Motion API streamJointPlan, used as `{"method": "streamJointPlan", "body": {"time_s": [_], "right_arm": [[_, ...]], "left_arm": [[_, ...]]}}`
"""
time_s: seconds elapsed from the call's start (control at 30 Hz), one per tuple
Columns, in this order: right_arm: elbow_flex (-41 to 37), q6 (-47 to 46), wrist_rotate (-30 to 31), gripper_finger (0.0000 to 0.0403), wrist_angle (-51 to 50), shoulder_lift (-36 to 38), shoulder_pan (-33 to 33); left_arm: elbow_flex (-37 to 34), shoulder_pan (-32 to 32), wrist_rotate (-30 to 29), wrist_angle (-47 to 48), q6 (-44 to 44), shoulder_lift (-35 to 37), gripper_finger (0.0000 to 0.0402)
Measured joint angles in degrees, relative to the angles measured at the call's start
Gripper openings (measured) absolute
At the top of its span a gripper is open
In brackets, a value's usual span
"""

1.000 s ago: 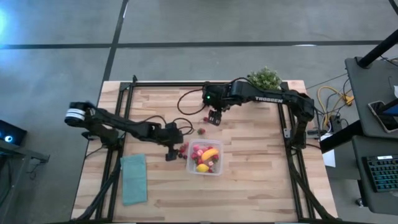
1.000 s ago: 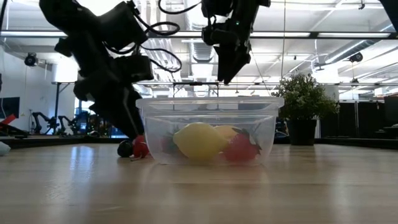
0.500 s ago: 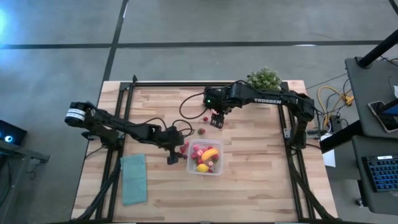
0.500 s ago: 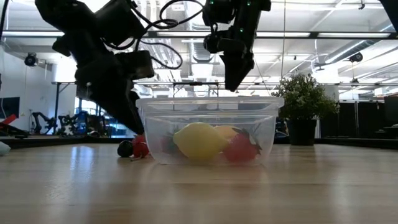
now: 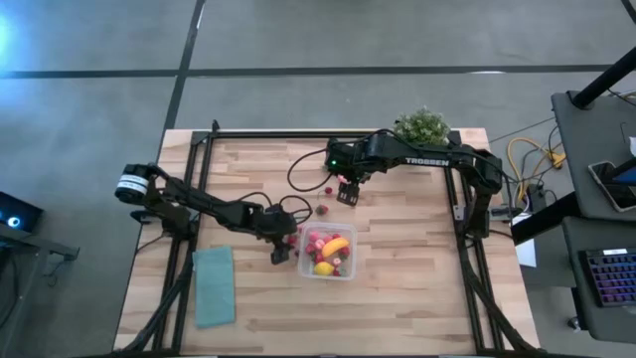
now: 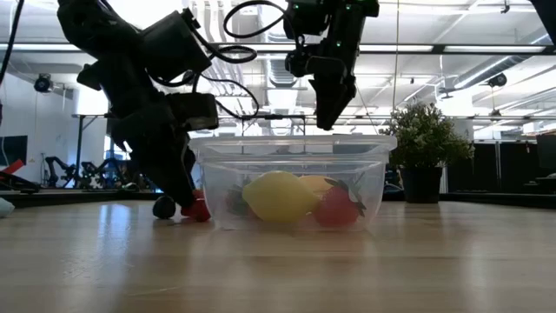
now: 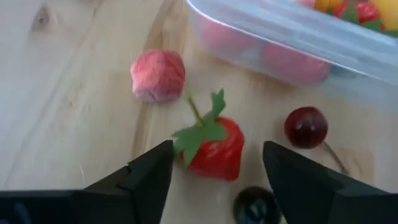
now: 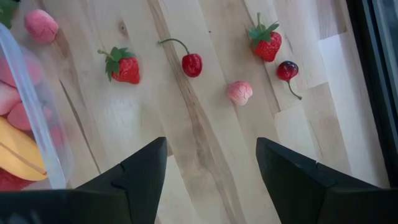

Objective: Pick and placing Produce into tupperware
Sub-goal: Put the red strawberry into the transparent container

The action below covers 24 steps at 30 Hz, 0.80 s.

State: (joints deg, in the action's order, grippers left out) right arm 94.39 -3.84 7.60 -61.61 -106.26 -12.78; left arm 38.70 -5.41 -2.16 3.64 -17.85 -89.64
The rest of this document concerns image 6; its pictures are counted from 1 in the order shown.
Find yellow toy banana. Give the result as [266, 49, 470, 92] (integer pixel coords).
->
[299, 174, 338, 196]

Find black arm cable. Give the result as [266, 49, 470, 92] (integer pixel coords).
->
[149, 19, 261, 122]
[222, 0, 305, 57]

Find red slanted bar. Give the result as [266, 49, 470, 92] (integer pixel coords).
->
[0, 158, 27, 177]

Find thin hanging cord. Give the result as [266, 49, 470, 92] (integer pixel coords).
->
[392, 0, 400, 112]

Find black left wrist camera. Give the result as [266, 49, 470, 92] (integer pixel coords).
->
[167, 91, 220, 131]

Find clear plastic tupperware container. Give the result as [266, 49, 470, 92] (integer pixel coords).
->
[189, 134, 398, 232]

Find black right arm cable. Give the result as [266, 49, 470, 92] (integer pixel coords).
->
[222, 0, 305, 57]

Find silver ventilation duct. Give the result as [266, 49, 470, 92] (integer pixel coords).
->
[255, 8, 305, 89]

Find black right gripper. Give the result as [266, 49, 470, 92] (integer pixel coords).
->
[283, 0, 380, 130]

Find yellow toy lemon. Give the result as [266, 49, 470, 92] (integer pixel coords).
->
[242, 170, 321, 224]

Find black partition panels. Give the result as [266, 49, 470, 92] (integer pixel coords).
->
[447, 139, 556, 196]

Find black ceiling spotlight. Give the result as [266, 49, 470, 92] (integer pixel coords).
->
[487, 72, 508, 89]
[34, 73, 54, 94]

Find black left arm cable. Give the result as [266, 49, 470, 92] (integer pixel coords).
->
[149, 19, 261, 122]

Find dark wall screen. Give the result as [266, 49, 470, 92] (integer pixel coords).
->
[0, 135, 29, 167]

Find dark monitor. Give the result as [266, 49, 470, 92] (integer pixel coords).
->
[535, 133, 556, 171]

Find black background robot arms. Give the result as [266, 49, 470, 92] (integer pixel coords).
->
[43, 155, 131, 190]

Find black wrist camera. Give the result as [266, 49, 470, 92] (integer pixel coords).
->
[167, 91, 220, 131]
[284, 43, 338, 79]

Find potted green plant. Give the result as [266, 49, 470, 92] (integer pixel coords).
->
[380, 102, 475, 204]

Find black hanging cable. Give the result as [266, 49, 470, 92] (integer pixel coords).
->
[0, 0, 26, 84]

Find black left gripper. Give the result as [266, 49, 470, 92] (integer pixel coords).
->
[76, 60, 199, 210]

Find teal folded cloth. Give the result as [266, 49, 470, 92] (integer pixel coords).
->
[0, 197, 16, 219]

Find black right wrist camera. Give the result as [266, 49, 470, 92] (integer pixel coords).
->
[284, 43, 338, 79]

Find red toy strawberry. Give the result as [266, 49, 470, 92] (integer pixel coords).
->
[181, 189, 213, 223]
[313, 178, 367, 228]

